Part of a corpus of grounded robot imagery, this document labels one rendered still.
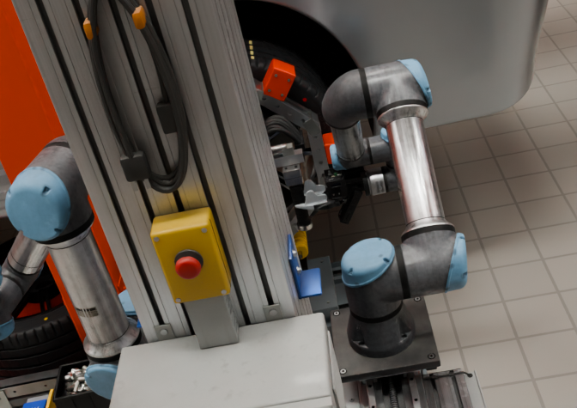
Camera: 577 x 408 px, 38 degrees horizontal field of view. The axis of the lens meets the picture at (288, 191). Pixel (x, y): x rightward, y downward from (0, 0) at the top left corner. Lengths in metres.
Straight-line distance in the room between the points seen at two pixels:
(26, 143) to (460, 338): 1.66
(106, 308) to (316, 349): 0.51
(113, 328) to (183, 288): 0.44
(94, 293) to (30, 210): 0.22
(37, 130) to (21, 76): 0.15
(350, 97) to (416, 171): 0.23
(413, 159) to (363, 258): 0.25
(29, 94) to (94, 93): 0.99
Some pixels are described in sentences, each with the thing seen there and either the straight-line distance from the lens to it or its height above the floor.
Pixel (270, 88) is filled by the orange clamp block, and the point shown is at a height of 1.11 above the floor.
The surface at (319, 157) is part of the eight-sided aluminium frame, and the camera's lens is 2.53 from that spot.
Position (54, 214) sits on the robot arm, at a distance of 1.48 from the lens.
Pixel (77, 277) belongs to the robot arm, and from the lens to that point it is 1.59.
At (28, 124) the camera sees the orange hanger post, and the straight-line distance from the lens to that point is 2.18.
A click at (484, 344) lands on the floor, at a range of 3.03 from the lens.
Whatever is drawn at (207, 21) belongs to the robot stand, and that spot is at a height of 1.74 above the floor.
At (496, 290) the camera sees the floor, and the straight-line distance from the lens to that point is 3.24.
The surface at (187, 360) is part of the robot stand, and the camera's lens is 1.34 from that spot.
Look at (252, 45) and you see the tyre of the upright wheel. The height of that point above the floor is 1.16.
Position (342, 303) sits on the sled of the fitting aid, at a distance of 3.05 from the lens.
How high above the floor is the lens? 2.09
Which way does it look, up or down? 31 degrees down
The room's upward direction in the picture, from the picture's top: 14 degrees counter-clockwise
